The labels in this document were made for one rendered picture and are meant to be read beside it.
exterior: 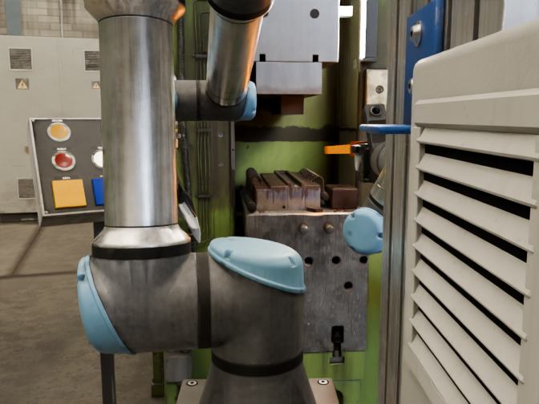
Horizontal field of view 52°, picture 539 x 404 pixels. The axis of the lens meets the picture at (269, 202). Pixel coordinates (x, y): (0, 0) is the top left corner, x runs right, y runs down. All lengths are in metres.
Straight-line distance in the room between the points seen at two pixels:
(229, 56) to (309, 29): 0.89
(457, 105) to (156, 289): 0.47
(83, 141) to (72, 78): 5.31
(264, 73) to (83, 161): 0.58
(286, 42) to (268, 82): 0.13
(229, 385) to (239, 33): 0.47
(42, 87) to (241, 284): 6.34
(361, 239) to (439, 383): 0.65
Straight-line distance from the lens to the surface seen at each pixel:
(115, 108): 0.65
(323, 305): 1.75
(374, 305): 2.01
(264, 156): 2.18
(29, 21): 7.64
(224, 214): 1.86
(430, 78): 0.26
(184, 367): 1.96
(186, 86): 1.03
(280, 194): 1.71
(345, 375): 1.86
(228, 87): 0.94
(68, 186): 1.51
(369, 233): 0.87
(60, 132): 1.58
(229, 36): 0.81
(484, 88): 0.20
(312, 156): 2.20
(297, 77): 1.71
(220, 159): 1.83
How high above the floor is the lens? 1.20
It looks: 9 degrees down
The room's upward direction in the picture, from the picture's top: straight up
